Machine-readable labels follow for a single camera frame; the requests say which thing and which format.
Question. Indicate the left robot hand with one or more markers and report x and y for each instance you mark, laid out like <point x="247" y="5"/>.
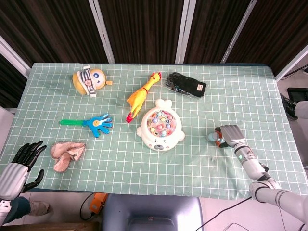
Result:
<point x="10" y="179"/>

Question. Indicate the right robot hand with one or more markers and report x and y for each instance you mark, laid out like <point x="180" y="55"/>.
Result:
<point x="232" y="136"/>

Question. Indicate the small light blue toy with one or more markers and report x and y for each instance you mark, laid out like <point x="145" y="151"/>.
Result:
<point x="213" y="137"/>

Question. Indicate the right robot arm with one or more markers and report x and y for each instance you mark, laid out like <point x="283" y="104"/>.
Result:
<point x="252" y="166"/>

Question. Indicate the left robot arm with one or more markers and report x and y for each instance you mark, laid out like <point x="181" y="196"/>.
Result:
<point x="3" y="209"/>

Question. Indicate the blue hand clapper toy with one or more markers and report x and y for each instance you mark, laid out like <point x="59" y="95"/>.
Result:
<point x="98" y="125"/>

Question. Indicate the dark blue trouser leg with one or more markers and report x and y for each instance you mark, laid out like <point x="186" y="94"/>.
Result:
<point x="19" y="208"/>

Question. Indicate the beige shoe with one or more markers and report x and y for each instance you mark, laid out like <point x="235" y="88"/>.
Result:
<point x="39" y="208"/>

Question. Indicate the pink cloth grey trim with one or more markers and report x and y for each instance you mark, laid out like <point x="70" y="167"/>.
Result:
<point x="63" y="156"/>

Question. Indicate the grey sneaker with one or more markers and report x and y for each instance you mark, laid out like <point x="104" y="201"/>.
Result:
<point x="288" y="106"/>

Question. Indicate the black gloves in plastic bag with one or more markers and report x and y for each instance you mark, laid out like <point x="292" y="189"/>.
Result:
<point x="186" y="84"/>

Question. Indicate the white trouser leg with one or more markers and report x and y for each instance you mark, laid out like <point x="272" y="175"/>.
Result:
<point x="302" y="109"/>

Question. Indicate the black flat tray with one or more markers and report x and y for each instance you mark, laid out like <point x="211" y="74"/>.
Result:
<point x="298" y="92"/>

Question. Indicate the orange device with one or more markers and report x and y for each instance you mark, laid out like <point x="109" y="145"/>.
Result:
<point x="97" y="202"/>

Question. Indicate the yellow rubber chicken toy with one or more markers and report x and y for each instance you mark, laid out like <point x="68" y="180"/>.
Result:
<point x="137" y="97"/>

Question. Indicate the blue-grey robot torso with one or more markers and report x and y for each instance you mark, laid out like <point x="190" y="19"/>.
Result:
<point x="154" y="207"/>

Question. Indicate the green checked tablecloth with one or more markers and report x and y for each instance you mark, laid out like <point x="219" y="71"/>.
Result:
<point x="120" y="168"/>

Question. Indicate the yellow plush toy striped scarf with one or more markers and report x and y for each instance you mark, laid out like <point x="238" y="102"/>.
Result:
<point x="84" y="80"/>

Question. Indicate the white partition frame post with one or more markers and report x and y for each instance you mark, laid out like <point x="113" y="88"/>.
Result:
<point x="292" y="62"/>
<point x="238" y="31"/>
<point x="12" y="56"/>
<point x="102" y="31"/>
<point x="185" y="31"/>

